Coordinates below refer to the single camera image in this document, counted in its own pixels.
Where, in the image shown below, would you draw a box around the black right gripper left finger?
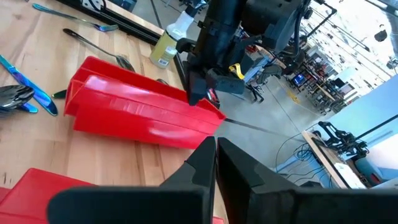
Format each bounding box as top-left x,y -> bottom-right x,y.
46,136 -> 217,224

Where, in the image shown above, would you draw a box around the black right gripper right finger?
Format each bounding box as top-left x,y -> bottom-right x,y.
216,137 -> 398,224

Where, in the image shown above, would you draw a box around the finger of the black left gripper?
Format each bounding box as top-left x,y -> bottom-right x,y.
175,37 -> 208,106
206,68 -> 247,95

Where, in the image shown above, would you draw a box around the grey office chair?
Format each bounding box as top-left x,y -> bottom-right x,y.
244,63 -> 282,103

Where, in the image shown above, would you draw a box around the wooden workbench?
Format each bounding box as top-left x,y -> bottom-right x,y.
301,129 -> 368,190

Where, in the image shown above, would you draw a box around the yellow spray bottle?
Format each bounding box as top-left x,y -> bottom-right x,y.
149,9 -> 196,70

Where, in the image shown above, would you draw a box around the computer monitor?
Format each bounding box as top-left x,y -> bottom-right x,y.
292,73 -> 308,88

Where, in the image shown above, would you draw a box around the iridescent fork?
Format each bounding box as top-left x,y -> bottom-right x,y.
32,2 -> 120,32

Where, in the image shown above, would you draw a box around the yellow strap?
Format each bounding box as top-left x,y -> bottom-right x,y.
228,63 -> 246,80

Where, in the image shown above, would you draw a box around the floor cables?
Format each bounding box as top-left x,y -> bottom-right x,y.
275,132 -> 330,184

